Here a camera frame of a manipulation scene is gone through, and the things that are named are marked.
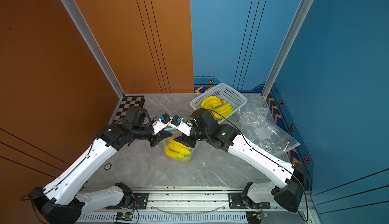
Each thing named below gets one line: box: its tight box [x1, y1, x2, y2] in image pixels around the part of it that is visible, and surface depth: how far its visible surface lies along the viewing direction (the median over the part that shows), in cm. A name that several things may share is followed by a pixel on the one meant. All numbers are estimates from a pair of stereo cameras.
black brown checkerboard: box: [112, 95, 146, 123], surface depth 114 cm
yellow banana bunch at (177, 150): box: [164, 137, 192, 162], surface depth 79 cm
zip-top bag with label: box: [162, 130, 196, 163], surface depth 79 cm
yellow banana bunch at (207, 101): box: [201, 95, 226, 109], surface depth 108 cm
